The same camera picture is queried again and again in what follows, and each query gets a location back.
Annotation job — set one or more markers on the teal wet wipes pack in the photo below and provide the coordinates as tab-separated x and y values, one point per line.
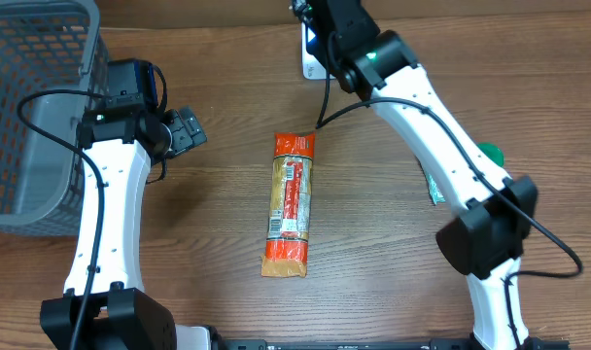
434	191

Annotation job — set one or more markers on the green lid jar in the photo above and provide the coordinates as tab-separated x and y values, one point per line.
493	152

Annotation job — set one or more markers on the white barcode scanner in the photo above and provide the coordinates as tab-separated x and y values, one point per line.
312	69

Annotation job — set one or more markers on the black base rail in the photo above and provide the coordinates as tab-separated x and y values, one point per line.
433	344

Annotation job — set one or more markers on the grey plastic shopping basket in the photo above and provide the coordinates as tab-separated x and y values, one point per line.
52	48

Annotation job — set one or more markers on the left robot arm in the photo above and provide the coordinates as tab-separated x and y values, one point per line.
104	305

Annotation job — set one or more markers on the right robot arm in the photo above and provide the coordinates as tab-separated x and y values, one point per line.
484	241

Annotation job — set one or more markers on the red orange snack bag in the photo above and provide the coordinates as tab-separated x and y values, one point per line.
287	240

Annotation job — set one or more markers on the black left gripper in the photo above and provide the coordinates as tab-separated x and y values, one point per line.
189	130

